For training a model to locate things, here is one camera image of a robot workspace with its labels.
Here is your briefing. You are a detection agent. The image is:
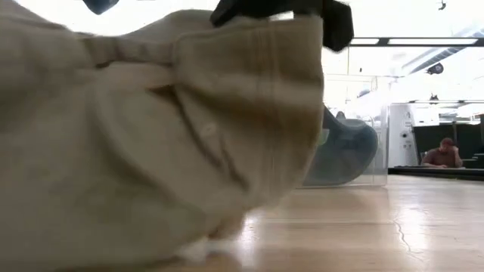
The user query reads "white cabinet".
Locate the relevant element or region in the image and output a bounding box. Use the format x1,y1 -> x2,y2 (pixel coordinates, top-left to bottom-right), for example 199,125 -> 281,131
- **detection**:
388,104 -> 419,168

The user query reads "grey denim cap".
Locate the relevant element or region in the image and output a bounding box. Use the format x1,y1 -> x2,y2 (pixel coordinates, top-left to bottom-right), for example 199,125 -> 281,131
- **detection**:
302,105 -> 379,188

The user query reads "black aluminium table frame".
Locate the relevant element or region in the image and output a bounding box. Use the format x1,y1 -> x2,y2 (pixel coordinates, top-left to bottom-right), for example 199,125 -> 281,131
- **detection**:
388,165 -> 484,182

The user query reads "clear plastic container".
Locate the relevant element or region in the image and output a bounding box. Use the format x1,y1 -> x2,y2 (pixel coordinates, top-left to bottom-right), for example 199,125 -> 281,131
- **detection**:
302,101 -> 391,189

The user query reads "seated person at desk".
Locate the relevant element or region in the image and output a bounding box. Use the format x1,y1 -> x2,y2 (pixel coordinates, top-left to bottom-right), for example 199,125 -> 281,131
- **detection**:
420,137 -> 464,169

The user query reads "beige cotton cap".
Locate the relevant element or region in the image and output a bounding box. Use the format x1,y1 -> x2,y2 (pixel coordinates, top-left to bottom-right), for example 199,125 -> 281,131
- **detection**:
0,0 -> 327,272

